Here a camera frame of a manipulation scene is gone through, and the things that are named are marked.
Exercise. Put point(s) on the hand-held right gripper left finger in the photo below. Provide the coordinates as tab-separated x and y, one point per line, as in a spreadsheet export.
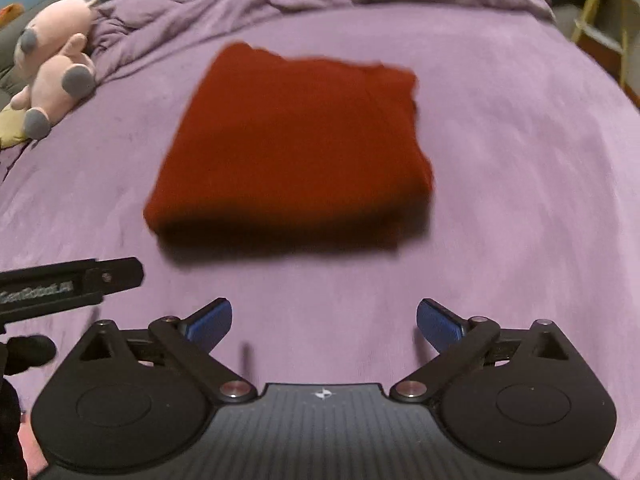
212	322

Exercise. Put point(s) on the yellow cushion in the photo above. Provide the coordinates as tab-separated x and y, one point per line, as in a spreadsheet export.
12	127

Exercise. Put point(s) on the yellow frame shelf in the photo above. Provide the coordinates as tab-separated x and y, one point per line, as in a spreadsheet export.
607	15

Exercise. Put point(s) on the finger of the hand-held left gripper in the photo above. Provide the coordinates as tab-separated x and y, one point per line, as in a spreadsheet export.
120	275

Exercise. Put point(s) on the purple bed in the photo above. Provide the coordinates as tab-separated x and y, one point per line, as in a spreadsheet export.
500	210

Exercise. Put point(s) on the grey pillow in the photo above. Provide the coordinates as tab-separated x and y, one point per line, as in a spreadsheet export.
10	55

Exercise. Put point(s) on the red knit sweater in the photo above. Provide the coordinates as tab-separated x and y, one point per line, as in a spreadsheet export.
295	150

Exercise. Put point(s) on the pink plush toy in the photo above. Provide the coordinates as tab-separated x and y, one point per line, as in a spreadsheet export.
52	67

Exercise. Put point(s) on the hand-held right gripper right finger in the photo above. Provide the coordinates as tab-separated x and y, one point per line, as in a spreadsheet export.
437	322

